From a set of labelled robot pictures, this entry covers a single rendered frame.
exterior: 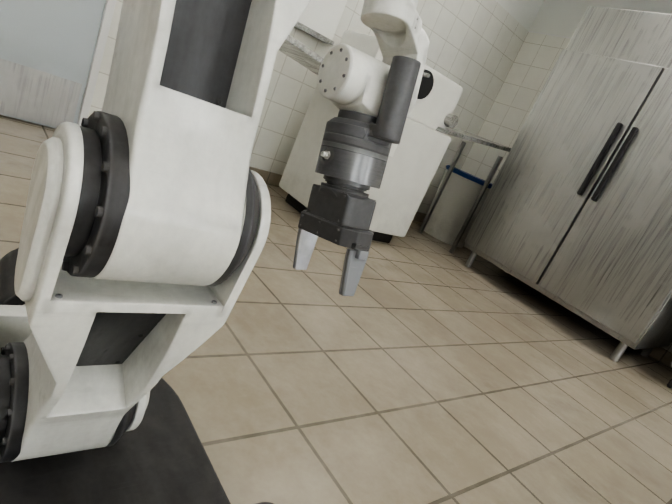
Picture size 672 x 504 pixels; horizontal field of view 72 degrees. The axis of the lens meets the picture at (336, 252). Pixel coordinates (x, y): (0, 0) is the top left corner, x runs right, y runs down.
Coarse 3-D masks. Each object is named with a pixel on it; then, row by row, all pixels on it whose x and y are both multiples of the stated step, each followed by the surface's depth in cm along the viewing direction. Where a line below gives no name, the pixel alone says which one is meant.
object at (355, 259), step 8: (352, 256) 57; (360, 256) 57; (344, 264) 58; (352, 264) 58; (360, 264) 59; (344, 272) 58; (352, 272) 58; (360, 272) 59; (344, 280) 58; (352, 280) 58; (344, 288) 58; (352, 288) 59
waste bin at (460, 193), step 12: (456, 168) 444; (456, 180) 426; (468, 180) 421; (480, 180) 419; (444, 192) 436; (456, 192) 427; (468, 192) 423; (444, 204) 435; (456, 204) 429; (468, 204) 427; (480, 204) 429; (432, 216) 445; (444, 216) 436; (456, 216) 431; (432, 228) 444; (444, 228) 437; (456, 228) 435; (468, 228) 439; (444, 240) 440
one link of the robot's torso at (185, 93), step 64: (128, 0) 41; (192, 0) 40; (256, 0) 43; (128, 64) 39; (192, 64) 42; (256, 64) 42; (128, 128) 37; (192, 128) 38; (256, 128) 42; (128, 192) 35; (192, 192) 39; (256, 192) 44; (64, 256) 39; (128, 256) 37; (192, 256) 40
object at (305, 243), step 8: (304, 232) 65; (296, 240) 66; (304, 240) 66; (312, 240) 67; (296, 248) 66; (304, 248) 66; (312, 248) 67; (296, 256) 66; (304, 256) 67; (296, 264) 66; (304, 264) 67
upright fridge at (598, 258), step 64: (576, 64) 323; (640, 64) 294; (576, 128) 319; (640, 128) 290; (512, 192) 348; (576, 192) 314; (640, 192) 286; (512, 256) 343; (576, 256) 310; (640, 256) 282; (640, 320) 279
